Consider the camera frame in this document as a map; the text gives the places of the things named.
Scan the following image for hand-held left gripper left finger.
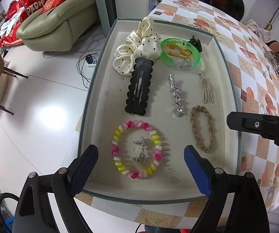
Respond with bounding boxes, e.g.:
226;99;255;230
13;144;99;233

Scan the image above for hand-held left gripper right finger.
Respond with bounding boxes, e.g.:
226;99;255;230
184;145;270;233

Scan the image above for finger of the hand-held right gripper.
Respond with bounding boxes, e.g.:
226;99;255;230
227;111;279;148

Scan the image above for grey-rimmed shallow box tray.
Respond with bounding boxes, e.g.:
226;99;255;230
78;18;242;203

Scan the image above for green translucent bangle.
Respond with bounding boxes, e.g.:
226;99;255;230
159;37;201;70

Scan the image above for black scalloped hair clip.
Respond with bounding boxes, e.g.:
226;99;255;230
124;58;155;115

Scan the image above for thin silver bangle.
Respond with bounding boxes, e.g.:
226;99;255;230
258;104;270;115

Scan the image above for checkered printed tablecloth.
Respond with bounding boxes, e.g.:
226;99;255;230
75;0;279;226

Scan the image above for cream knotted hair clip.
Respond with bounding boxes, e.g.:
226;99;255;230
198;71;215;103

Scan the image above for silver dangling earrings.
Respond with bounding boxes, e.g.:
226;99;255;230
132;137;147;163

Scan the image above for silver star hair clip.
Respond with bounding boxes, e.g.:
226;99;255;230
168;73;186;117

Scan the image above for cream tote bag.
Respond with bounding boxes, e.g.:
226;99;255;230
245;19;273;42

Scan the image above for small black claw clip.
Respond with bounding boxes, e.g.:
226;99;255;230
187;36;202;52

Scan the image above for cream polka dot scrunchie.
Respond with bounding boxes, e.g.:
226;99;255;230
112;17;163;76

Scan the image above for pale green leather sofa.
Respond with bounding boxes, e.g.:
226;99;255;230
16;0;103;52

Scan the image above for grey pillar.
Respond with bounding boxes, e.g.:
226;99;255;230
100;0;120;38

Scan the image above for pink yellow beaded bracelet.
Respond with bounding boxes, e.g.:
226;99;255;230
111;119;164;179

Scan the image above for beige braided hair tie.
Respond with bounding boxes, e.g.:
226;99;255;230
190;105;215;153

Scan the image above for silver chain jewelry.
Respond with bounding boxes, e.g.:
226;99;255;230
263;52;279;78

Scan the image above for white power strip with cables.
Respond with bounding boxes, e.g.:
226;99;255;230
44;33;101;89

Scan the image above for yellow cord bracelet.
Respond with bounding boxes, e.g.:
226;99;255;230
164;42;192;59

